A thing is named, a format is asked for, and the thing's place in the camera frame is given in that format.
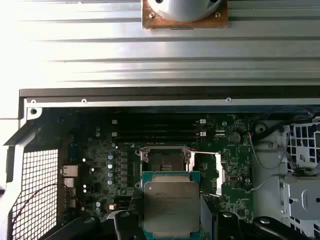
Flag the ram slot white clips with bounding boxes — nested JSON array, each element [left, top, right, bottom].
[[111, 130, 207, 138]]

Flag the cpu socket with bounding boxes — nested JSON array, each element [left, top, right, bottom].
[[134, 145, 196, 189]]

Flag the brown square base plate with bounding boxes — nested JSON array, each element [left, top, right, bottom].
[[141, 0, 229, 31]]

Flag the ram slot black clips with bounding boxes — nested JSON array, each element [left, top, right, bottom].
[[117, 136, 201, 143]]

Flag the red wire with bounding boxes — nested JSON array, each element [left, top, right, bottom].
[[11, 183, 86, 227]]

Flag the round coin battery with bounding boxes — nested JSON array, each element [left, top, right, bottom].
[[228, 131, 241, 144]]

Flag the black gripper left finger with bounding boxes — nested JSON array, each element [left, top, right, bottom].
[[43, 196, 144, 240]]

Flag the green motherboard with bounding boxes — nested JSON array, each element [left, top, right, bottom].
[[57, 113, 255, 240]]

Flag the silver green cpu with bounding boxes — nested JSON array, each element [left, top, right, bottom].
[[141, 171, 202, 239]]

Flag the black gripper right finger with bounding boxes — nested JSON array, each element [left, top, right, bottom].
[[200, 193, 288, 240]]

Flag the silver drive cage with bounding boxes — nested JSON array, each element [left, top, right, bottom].
[[252, 119, 320, 240]]

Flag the metal socket cover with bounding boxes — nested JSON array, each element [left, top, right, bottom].
[[184, 147, 224, 197]]

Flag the black pc case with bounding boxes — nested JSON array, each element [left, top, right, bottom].
[[2, 87, 320, 240]]

